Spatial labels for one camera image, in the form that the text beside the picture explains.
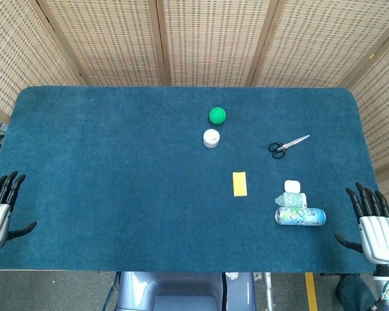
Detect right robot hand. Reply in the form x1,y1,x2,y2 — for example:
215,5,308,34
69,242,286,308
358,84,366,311
333,182,389,266

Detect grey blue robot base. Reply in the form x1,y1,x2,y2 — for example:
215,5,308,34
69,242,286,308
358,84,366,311
107,271,273,311

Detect light blue drink can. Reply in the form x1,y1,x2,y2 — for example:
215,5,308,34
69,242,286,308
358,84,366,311
274,207,327,227

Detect small green labelled bottle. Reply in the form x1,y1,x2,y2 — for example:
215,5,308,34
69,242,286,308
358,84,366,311
274,192,308,208

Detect white square box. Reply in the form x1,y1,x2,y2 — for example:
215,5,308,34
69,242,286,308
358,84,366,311
283,179,301,194

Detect blue table cloth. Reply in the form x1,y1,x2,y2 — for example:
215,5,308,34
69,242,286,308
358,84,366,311
0,86,389,273

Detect white round jar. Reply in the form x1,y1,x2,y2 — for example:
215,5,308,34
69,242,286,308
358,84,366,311
202,128,220,149

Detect green ball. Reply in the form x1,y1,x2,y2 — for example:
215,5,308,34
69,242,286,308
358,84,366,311
208,107,228,125

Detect woven bamboo folding screen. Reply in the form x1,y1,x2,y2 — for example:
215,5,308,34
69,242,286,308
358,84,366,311
0,0,389,221

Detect black handled scissors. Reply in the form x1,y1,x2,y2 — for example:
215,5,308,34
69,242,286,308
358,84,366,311
267,134,311,159

